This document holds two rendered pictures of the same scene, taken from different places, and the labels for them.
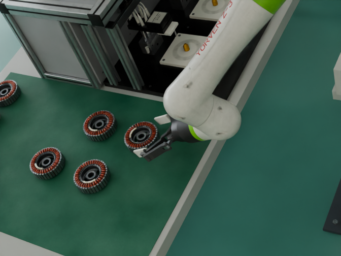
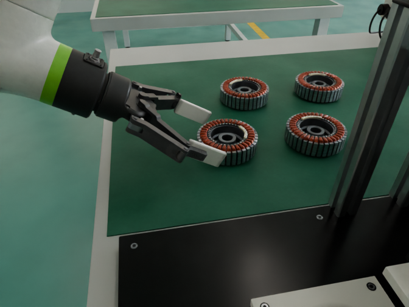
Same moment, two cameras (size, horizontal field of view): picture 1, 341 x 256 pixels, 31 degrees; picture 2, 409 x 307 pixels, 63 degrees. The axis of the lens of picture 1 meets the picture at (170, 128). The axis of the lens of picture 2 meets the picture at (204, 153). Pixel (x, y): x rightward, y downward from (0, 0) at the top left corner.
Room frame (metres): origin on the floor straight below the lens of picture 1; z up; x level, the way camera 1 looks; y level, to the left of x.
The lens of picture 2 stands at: (1.62, -0.35, 1.13)
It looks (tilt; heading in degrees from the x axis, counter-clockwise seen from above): 37 degrees down; 124
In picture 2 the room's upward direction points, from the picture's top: straight up
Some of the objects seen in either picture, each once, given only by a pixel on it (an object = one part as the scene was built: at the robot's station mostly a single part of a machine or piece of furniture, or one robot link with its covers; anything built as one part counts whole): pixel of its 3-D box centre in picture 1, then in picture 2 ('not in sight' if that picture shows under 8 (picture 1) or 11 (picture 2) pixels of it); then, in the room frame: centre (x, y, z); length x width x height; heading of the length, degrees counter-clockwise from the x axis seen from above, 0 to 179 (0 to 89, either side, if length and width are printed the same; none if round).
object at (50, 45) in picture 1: (54, 49); not in sight; (1.80, 0.26, 0.91); 0.28 x 0.03 x 0.32; 45
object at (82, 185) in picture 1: (92, 176); (244, 92); (1.31, 0.29, 0.77); 0.11 x 0.11 x 0.04
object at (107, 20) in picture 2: not in sight; (192, 32); (0.22, 1.58, 0.38); 1.85 x 1.10 x 0.75; 135
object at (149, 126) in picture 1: (141, 137); (227, 141); (1.37, 0.10, 0.77); 0.11 x 0.11 x 0.04
